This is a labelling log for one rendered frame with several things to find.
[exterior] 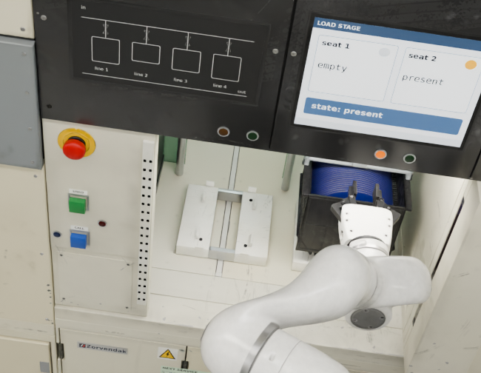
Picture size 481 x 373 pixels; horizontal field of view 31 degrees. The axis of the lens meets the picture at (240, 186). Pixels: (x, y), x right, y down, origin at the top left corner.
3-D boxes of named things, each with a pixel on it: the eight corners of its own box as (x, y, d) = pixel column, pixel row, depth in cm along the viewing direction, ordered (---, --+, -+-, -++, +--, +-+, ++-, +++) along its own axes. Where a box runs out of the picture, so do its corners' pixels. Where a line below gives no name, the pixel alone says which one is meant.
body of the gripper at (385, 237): (336, 263, 166) (336, 220, 174) (388, 270, 166) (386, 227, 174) (343, 237, 161) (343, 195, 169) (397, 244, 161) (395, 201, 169)
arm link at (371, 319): (391, 244, 158) (340, 250, 160) (394, 301, 149) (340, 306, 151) (397, 274, 164) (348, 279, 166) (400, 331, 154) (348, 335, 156)
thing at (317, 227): (285, 260, 199) (308, 160, 177) (290, 198, 213) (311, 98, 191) (391, 275, 199) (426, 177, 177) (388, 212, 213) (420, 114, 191)
